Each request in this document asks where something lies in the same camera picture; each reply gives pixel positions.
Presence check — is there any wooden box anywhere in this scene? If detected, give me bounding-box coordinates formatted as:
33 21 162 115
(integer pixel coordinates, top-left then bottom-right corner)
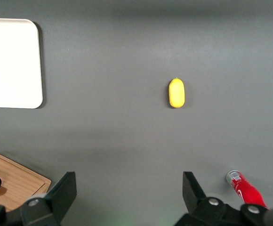
0 147 52 212

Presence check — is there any white rectangular tray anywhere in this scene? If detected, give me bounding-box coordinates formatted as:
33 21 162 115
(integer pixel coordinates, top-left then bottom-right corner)
0 18 44 109

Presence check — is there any red coke bottle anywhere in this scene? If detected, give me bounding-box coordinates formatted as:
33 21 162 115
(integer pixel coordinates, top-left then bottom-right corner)
226 170 268 210

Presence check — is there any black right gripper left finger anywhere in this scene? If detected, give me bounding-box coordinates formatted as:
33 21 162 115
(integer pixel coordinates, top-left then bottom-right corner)
20 171 77 226

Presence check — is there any yellow lemon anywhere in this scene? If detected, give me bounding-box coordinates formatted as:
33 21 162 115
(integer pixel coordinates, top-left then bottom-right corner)
168 78 186 109

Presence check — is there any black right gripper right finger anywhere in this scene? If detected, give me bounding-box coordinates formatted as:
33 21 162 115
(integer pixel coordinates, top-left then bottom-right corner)
174 171 242 226

